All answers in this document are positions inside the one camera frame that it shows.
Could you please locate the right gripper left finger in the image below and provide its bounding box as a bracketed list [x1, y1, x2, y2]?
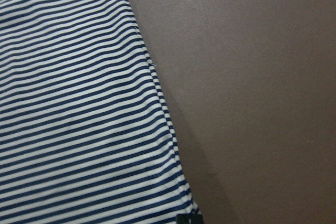
[176, 215, 190, 224]

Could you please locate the navy white striped polo shirt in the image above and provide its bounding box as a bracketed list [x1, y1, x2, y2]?
[1, 0, 201, 223]

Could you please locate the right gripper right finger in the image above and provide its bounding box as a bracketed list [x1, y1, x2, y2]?
[191, 215, 203, 224]

